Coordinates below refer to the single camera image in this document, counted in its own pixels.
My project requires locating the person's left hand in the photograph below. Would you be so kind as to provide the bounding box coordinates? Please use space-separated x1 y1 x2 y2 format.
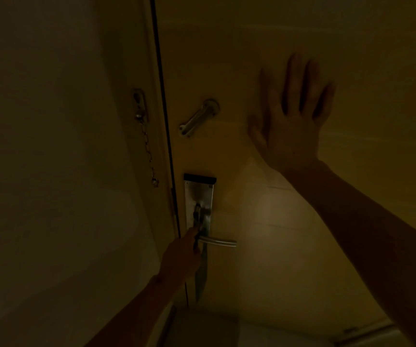
157 227 203 287

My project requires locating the person's right hand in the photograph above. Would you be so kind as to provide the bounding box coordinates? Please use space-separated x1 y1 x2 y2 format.
248 53 337 174

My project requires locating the silver door lever handle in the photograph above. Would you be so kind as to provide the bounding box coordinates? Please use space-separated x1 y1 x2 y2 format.
197 235 237 248

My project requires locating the person's left forearm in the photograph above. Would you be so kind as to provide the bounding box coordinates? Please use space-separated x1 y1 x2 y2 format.
85 274 184 347

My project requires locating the person's right forearm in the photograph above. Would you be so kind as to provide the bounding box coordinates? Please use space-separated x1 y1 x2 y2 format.
283 160 416 347

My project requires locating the silver door lock plate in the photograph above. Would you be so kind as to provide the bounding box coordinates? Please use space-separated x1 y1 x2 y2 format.
183 173 217 303

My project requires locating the cream door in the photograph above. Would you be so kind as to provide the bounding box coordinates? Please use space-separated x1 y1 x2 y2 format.
153 0 416 338

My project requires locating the silver chain slide track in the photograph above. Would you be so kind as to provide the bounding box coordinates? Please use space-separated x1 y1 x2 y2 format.
178 99 220 137

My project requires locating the cream door frame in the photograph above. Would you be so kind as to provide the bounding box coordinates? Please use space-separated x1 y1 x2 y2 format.
94 0 181 309

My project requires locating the metal door chain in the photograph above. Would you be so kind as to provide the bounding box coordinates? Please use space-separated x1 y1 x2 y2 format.
132 89 159 188

